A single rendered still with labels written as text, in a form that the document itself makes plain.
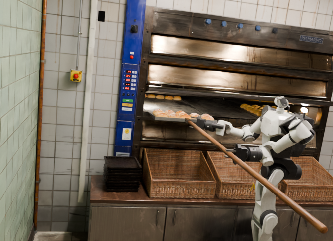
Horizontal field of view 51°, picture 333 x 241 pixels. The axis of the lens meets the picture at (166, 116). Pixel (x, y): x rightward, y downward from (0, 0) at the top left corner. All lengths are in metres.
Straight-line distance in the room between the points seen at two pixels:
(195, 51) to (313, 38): 1.17
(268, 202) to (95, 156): 1.53
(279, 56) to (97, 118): 1.79
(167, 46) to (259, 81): 0.95
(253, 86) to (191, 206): 1.28
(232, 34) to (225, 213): 1.58
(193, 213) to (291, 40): 1.84
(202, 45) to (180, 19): 0.31
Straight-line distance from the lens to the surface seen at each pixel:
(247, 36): 3.40
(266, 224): 2.75
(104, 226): 2.92
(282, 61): 3.54
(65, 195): 3.40
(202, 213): 3.01
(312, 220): 1.46
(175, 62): 3.18
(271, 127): 2.51
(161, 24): 3.17
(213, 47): 3.28
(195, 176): 3.36
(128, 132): 3.18
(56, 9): 3.12
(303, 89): 3.69
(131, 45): 3.08
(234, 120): 3.43
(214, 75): 3.30
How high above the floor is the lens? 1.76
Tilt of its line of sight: 11 degrees down
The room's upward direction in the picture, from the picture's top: 6 degrees clockwise
